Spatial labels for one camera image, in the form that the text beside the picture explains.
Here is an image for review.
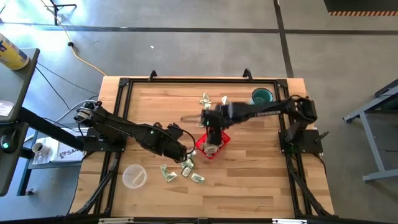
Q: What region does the white paper sheet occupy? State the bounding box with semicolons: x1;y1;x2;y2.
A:
0;99;15;117

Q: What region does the white printed box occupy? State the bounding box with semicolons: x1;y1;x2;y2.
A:
49;127;86;163

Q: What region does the dark blue shelf frame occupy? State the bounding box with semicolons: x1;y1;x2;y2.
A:
17;130;82;197

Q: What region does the yellow wipes canister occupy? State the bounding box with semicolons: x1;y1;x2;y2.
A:
0;32;30;71

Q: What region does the black lever handle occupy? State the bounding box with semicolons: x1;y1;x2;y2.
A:
313;131;330;144

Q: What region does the black tripod stand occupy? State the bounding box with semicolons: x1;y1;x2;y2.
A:
46;0;78;26

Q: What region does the red plastic basket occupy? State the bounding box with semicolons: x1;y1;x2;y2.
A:
195;129;232;161

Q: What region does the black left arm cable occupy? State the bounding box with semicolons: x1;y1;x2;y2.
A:
178;128;197;155

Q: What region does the white cup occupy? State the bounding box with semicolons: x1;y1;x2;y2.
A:
31;142;50;157

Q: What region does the grey side table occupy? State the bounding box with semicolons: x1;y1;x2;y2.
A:
0;48;41;124

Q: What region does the black diagonal support beam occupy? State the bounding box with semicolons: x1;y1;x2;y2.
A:
17;106;86;152

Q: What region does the silver metal bracket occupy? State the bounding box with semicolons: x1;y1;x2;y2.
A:
272;218;308;224
98;217;135;224

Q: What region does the white cable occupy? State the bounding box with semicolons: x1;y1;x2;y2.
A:
55;98;100;124

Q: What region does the teal mug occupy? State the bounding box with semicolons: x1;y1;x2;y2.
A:
250;87;274;105

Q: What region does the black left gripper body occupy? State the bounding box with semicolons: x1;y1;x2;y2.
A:
154;134;186;160

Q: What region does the black mat with hazard stripe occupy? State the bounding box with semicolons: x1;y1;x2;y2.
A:
323;0;398;17

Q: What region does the clear round plastic container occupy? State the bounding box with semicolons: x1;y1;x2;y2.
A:
122;164;148;190

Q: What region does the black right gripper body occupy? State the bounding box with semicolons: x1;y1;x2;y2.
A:
201;104;234;130

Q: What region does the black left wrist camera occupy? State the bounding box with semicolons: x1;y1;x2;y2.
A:
166;123;185;139

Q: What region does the black floor cable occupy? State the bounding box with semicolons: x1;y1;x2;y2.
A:
35;62;100;110

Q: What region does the yellow floor cable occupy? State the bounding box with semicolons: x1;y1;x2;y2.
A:
39;0;108;77

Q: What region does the grey metal cart frame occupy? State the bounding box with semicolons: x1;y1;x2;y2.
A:
343;79;398;184

